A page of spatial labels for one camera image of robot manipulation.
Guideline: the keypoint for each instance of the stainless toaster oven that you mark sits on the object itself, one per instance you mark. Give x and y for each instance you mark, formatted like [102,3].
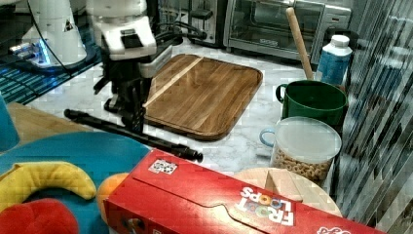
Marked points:
[261,26]

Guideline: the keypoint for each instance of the black toaster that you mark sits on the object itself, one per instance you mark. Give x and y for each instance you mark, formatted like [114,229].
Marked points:
[201,21]

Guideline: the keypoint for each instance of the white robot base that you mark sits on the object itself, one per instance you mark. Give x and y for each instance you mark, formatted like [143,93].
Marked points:
[54,39]

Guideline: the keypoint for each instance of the blue mug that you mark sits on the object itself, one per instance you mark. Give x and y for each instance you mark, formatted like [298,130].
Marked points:
[268,137]

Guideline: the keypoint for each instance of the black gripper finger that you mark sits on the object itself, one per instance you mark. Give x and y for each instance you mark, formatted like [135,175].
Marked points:
[138,113]

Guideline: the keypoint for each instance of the red plush fruit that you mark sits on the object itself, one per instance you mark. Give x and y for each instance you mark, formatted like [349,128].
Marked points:
[44,216]

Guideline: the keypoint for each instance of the clear cereal jar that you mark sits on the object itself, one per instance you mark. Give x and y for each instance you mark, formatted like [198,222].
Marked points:
[305,146]

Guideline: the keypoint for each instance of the black metal drawer handle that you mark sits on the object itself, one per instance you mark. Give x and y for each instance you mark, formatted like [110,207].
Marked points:
[179,150]

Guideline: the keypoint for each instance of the round wooden lid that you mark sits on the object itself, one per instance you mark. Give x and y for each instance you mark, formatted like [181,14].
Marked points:
[291,186]

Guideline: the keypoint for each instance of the light wooden drawer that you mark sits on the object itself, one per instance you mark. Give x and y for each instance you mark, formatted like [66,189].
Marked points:
[33,124]

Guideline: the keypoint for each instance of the white blue bottle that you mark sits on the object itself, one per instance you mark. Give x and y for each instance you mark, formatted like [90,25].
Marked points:
[334,60]

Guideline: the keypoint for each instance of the yellow plush banana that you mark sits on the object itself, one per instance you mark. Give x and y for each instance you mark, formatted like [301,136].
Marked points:
[24,179]

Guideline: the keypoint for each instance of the blue bowl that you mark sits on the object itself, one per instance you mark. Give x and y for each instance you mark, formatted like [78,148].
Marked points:
[100,155]

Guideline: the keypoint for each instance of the green pot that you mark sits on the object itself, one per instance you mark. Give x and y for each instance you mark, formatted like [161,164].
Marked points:
[312,99]

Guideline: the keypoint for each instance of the dark wooden cutting board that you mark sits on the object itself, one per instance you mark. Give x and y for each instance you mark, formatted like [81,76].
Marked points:
[199,97]

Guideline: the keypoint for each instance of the wooden rolling pin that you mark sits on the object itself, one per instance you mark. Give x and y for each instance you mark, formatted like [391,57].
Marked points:
[299,42]

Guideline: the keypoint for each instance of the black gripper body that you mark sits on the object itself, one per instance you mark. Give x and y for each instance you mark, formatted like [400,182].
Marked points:
[128,82]

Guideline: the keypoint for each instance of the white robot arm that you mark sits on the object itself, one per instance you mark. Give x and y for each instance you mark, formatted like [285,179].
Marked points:
[131,57]

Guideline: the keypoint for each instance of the red Froot Loops box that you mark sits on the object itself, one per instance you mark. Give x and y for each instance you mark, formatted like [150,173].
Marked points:
[164,194]

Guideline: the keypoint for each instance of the orange fruit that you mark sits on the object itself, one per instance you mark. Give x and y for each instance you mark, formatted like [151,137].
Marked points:
[105,189]

